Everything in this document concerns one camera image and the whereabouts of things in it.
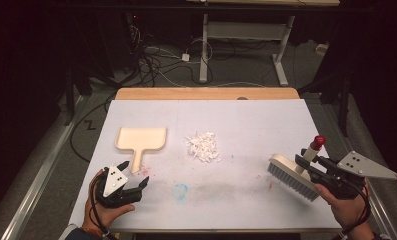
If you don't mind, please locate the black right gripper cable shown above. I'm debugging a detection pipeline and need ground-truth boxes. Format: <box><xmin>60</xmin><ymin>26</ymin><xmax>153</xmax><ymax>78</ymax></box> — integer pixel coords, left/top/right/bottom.
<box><xmin>340</xmin><ymin>183</ymin><xmax>372</xmax><ymax>236</ymax></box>

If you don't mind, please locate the bundle of black floor cables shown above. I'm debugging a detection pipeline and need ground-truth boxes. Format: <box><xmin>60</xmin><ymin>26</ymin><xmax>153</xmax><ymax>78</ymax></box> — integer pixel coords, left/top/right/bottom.
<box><xmin>127</xmin><ymin>24</ymin><xmax>215</xmax><ymax>88</ymax></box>

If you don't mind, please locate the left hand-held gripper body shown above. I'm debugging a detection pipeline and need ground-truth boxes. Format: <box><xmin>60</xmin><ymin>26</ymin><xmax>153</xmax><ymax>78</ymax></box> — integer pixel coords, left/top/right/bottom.
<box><xmin>95</xmin><ymin>164</ymin><xmax>144</xmax><ymax>209</ymax></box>

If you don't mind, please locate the pile of white paper scraps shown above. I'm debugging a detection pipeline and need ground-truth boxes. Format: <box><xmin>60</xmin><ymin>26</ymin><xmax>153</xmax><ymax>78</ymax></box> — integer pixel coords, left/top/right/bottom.
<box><xmin>184</xmin><ymin>131</ymin><xmax>221</xmax><ymax>164</ymax></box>

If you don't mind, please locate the white metal table frame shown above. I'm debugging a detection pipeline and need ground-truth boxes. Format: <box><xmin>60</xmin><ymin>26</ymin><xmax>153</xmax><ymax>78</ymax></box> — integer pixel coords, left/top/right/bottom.
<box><xmin>185</xmin><ymin>0</ymin><xmax>341</xmax><ymax>87</ymax></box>

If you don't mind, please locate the aluminium rail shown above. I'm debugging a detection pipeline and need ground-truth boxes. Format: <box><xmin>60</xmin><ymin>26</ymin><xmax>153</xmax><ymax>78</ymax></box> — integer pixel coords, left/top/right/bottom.
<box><xmin>365</xmin><ymin>186</ymin><xmax>397</xmax><ymax>240</ymax></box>
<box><xmin>0</xmin><ymin>94</ymin><xmax>89</xmax><ymax>240</ymax></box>

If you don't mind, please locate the white table sheet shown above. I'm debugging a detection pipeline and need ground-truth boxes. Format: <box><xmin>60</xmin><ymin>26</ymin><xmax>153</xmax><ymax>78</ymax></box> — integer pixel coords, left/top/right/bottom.
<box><xmin>68</xmin><ymin>99</ymin><xmax>343</xmax><ymax>231</ymax></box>

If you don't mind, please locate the black stand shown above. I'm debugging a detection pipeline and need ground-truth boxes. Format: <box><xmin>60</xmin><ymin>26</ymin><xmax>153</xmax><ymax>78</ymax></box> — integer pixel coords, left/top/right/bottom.
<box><xmin>63</xmin><ymin>63</ymin><xmax>94</xmax><ymax>127</ymax></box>
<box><xmin>299</xmin><ymin>66</ymin><xmax>351</xmax><ymax>138</ymax></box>

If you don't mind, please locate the long black floor cable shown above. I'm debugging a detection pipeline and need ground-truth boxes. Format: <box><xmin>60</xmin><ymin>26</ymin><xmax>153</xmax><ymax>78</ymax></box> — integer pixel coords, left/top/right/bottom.
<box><xmin>69</xmin><ymin>96</ymin><xmax>118</xmax><ymax>164</ymax></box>

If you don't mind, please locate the cream dustpan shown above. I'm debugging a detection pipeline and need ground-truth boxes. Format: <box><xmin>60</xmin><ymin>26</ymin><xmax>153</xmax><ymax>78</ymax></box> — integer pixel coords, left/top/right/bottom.
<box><xmin>114</xmin><ymin>126</ymin><xmax>168</xmax><ymax>174</ymax></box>

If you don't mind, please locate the wooden table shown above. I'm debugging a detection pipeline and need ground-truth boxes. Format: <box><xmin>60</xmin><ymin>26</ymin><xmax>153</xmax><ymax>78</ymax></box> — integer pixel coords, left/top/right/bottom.
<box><xmin>114</xmin><ymin>87</ymin><xmax>301</xmax><ymax>101</ymax></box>

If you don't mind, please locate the person's right hand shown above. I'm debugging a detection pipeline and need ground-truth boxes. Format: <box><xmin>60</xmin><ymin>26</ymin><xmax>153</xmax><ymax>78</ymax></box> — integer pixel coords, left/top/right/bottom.
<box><xmin>314</xmin><ymin>181</ymin><xmax>370</xmax><ymax>231</ymax></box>

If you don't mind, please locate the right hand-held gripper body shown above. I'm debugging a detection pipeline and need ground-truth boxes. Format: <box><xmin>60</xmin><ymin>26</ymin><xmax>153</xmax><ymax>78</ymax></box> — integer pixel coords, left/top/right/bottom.
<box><xmin>307</xmin><ymin>150</ymin><xmax>397</xmax><ymax>201</ymax></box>

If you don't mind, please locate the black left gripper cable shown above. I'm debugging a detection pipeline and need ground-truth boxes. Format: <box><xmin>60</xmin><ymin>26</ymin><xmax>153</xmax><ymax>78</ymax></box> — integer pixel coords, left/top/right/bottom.
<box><xmin>89</xmin><ymin>173</ymin><xmax>119</xmax><ymax>240</ymax></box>

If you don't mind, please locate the white power strip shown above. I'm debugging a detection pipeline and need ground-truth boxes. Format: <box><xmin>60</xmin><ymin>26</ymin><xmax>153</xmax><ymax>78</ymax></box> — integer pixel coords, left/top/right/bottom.
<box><xmin>315</xmin><ymin>43</ymin><xmax>330</xmax><ymax>57</ymax></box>

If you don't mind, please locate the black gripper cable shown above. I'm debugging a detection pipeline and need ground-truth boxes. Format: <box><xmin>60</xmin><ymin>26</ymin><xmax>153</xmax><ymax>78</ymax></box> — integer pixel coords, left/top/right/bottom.
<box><xmin>89</xmin><ymin>173</ymin><xmax>119</xmax><ymax>240</ymax></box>
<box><xmin>340</xmin><ymin>183</ymin><xmax>372</xmax><ymax>236</ymax></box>

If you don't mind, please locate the person's left hand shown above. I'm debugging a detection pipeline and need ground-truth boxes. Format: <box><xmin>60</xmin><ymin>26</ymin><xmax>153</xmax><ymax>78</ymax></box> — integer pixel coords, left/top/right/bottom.
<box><xmin>83</xmin><ymin>168</ymin><xmax>136</xmax><ymax>234</ymax></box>

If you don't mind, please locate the white brush with red-tipped handle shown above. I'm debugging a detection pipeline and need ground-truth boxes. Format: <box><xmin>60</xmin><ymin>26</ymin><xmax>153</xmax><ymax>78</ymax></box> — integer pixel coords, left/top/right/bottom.
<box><xmin>266</xmin><ymin>134</ymin><xmax>328</xmax><ymax>203</ymax></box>

